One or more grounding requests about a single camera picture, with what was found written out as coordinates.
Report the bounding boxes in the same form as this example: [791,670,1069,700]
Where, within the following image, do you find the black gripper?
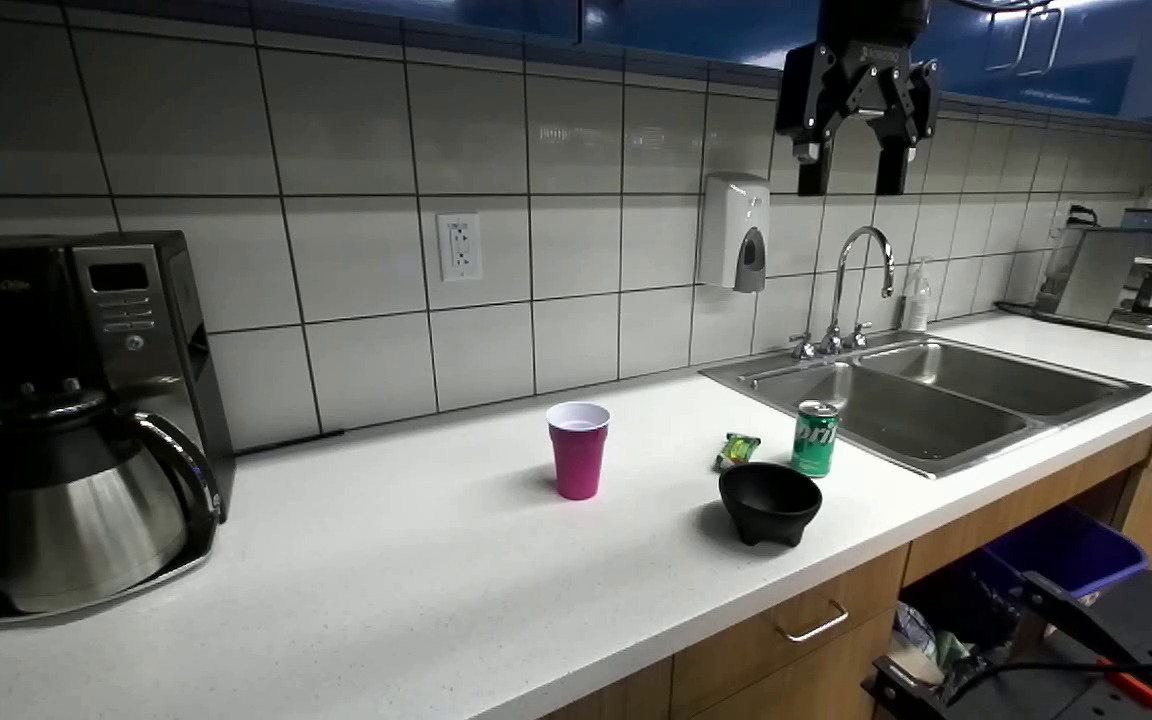
[772,0,939,201]

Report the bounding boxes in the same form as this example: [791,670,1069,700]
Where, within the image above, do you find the green soda can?
[788,395,844,484]

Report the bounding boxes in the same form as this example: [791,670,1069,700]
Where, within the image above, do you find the black bowl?
[715,459,828,554]

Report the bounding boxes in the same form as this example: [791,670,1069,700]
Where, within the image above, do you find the chrome sink faucet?
[791,221,899,359]

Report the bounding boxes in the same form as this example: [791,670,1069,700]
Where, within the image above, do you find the clear dish soap bottle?
[897,270,939,335]

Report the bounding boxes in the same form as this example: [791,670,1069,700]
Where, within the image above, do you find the blue upper cabinet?
[251,0,1152,134]

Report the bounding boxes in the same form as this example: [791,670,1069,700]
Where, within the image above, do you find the stainless steel double sink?
[705,332,1152,479]

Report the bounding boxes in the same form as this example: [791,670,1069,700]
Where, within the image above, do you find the silver espresso machine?
[998,198,1152,343]

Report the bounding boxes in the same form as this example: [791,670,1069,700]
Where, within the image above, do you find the small green snack packet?
[712,430,768,478]

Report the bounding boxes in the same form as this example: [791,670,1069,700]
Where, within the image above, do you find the pink plastic cup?
[545,400,615,503]

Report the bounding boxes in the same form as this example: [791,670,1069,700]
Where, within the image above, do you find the blue plastic bin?
[982,503,1152,604]

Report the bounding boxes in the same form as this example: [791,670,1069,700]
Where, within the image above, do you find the black trash bag bin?
[888,554,1048,697]

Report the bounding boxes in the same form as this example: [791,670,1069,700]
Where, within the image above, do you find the wooden base cabinet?
[540,395,1152,720]

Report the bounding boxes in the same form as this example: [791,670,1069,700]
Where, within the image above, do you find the black cart top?
[865,568,1152,720]

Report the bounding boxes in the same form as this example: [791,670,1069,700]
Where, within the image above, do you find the black drip coffee maker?
[0,227,241,633]

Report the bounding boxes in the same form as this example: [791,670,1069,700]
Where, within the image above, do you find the stainless steel coffee carafe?
[0,390,229,619]

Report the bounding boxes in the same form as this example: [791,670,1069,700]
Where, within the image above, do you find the white wall soap dispenser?
[695,175,775,295]

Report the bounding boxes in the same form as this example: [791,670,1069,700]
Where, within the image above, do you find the white wall power outlet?
[435,211,490,288]

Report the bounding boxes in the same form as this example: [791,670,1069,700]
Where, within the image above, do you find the metal drawer handle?
[775,595,857,652]

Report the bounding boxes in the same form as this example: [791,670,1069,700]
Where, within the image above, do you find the black cable on cart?
[939,652,1152,711]

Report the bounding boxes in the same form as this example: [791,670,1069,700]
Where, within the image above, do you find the orange handled black tool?
[1021,571,1152,711]

